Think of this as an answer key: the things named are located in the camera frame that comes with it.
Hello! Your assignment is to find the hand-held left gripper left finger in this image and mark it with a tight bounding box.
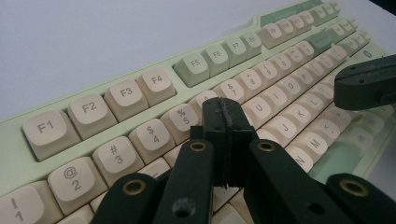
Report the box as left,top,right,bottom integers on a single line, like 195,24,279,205
190,96,233,188

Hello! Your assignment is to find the green and cream keyboard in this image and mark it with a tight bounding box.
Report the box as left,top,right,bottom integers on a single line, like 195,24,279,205
0,0,396,224

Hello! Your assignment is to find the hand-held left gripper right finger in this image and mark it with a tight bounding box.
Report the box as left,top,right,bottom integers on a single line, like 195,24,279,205
220,98,260,189

